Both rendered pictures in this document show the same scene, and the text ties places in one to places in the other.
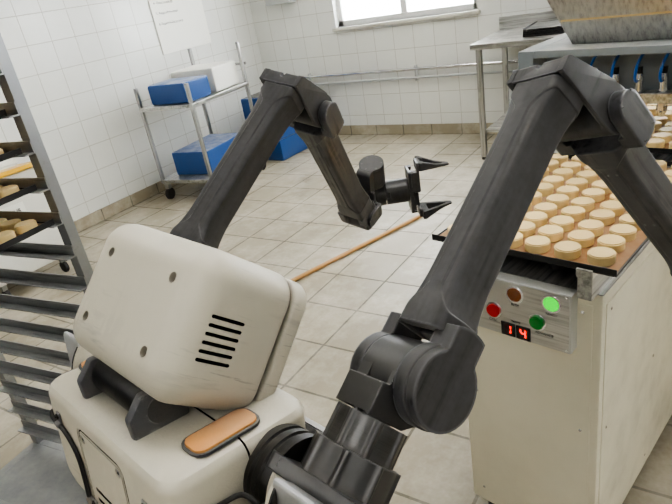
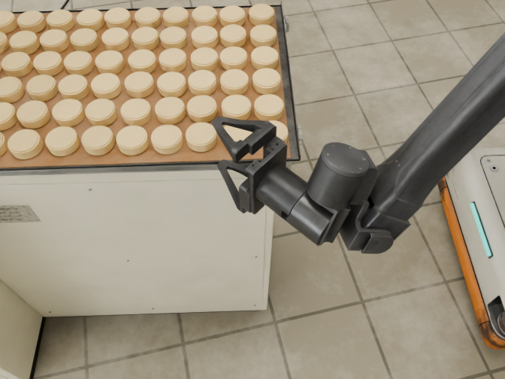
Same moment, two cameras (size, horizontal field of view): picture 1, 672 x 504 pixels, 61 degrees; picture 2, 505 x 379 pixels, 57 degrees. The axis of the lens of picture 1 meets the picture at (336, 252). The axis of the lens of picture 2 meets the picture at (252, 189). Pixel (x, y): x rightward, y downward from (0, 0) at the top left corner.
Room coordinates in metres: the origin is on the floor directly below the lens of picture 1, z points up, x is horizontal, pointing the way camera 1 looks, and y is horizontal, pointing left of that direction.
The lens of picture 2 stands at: (1.58, 0.01, 1.51)
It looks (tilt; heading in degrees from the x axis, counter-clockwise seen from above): 57 degrees down; 220
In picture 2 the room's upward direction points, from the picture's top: straight up
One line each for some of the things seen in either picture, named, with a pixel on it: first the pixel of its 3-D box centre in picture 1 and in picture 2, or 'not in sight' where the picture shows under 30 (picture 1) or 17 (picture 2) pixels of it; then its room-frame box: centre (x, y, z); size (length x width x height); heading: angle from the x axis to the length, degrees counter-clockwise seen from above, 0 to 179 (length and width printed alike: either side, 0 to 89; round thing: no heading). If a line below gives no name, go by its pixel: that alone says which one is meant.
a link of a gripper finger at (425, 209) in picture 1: (431, 199); (242, 174); (1.29, -0.25, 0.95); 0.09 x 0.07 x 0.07; 87
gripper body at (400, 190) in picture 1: (400, 190); (279, 189); (1.29, -0.18, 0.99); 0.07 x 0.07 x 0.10; 87
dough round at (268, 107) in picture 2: not in sight; (268, 107); (1.13, -0.32, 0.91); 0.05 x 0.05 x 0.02
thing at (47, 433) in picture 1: (81, 443); not in sight; (1.51, 0.93, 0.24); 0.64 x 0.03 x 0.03; 60
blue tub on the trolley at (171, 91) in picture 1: (179, 90); not in sight; (4.83, 1.00, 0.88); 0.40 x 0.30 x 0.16; 57
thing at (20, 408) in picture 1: (72, 422); not in sight; (1.51, 0.93, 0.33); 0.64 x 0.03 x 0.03; 60
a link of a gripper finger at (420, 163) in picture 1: (429, 171); (240, 144); (1.29, -0.25, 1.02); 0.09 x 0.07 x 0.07; 87
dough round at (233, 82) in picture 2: (523, 229); (234, 82); (1.12, -0.41, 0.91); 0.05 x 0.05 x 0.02
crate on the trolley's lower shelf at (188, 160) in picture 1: (211, 153); not in sight; (5.01, 0.92, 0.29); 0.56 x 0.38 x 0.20; 151
